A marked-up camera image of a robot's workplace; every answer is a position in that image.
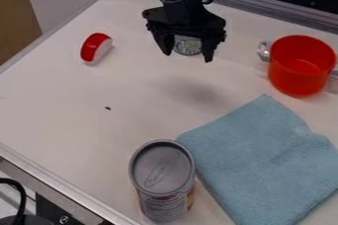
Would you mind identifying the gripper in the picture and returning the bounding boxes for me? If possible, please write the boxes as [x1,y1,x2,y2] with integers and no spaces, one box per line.
[140,2,229,63]

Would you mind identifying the small blue can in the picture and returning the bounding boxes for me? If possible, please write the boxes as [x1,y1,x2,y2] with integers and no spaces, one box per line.
[171,34,206,57]

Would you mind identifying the tall red labelled can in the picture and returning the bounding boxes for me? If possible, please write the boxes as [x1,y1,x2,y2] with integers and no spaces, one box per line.
[127,138,198,223]

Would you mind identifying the silver clamp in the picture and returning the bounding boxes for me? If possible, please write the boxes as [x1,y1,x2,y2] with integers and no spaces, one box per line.
[256,39,274,63]

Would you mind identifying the red and white toy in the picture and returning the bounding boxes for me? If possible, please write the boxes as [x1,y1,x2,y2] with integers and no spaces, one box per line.
[79,32,114,65]

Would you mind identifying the orange cup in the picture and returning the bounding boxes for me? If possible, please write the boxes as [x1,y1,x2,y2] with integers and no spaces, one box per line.
[268,35,338,99]

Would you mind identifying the blue cloth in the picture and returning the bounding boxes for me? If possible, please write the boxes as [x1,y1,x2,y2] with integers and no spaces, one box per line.
[174,94,338,225]

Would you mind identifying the cardboard box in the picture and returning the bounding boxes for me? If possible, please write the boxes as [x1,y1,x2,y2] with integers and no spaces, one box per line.
[0,0,44,66]

